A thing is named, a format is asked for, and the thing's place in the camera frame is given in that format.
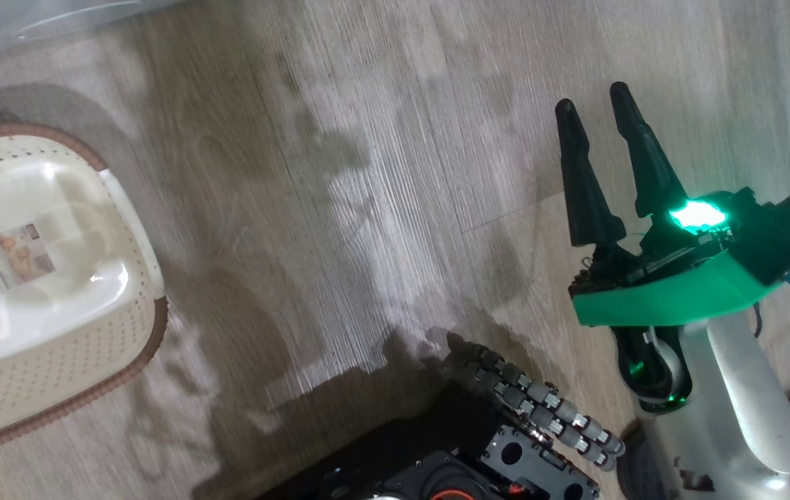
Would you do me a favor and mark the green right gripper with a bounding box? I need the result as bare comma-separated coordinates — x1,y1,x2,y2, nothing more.
555,82,786,328

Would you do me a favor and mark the cream perforated laundry basket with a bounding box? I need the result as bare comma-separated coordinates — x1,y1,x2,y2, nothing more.
0,124,169,463

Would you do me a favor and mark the basket product label sticker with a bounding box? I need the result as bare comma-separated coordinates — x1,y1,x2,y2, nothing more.
0,222,57,301

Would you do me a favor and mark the black segmented cable chain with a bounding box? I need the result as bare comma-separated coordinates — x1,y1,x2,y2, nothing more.
446,332,626,474

